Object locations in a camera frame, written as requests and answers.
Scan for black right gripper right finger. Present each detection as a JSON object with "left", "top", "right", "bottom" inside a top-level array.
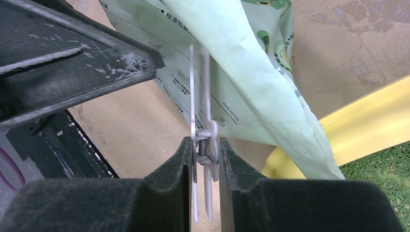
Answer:
[{"left": 219, "top": 138, "right": 402, "bottom": 232}]

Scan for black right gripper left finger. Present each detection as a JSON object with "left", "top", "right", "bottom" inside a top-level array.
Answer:
[{"left": 0, "top": 137, "right": 192, "bottom": 232}]

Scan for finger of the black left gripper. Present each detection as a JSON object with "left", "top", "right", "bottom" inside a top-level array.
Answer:
[{"left": 0, "top": 0, "right": 164, "bottom": 131}]

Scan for green cat litter bag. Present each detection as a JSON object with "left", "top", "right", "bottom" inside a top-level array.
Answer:
[{"left": 101, "top": 0, "right": 344, "bottom": 179}]

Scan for yellow sifting litter tray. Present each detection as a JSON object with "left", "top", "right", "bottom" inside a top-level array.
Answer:
[{"left": 261, "top": 75, "right": 410, "bottom": 180}]

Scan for green cat litter granules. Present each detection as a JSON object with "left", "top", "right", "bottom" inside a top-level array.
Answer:
[{"left": 340, "top": 142, "right": 410, "bottom": 232}]

